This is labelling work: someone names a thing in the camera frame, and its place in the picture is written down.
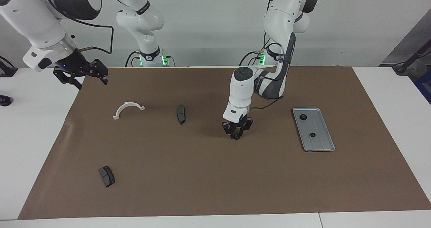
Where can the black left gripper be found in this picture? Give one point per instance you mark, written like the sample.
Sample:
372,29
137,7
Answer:
237,124

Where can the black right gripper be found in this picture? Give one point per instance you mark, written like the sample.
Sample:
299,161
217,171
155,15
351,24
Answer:
75,66

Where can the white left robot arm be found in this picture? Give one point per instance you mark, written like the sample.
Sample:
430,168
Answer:
240,93

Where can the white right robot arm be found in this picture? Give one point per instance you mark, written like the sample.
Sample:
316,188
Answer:
33,19

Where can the silver metal tray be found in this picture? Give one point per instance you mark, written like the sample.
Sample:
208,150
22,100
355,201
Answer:
320,143

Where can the brown table mat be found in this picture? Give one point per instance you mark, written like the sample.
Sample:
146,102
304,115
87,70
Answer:
219,174

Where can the slim dark brake pad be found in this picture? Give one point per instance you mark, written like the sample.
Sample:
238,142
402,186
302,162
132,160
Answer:
181,114

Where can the black table clamp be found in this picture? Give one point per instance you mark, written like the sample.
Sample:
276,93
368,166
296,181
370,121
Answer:
6,71

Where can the black round knob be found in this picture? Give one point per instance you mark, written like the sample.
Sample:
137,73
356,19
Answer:
4,100

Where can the wide grey brake pad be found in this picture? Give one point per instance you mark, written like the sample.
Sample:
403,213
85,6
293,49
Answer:
107,176

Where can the black stand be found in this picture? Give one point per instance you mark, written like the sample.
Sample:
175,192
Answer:
402,68

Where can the blue box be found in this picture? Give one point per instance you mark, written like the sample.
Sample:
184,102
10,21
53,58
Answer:
425,86

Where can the white semicircular plastic bracket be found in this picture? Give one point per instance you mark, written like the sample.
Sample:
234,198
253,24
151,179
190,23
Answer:
129,103

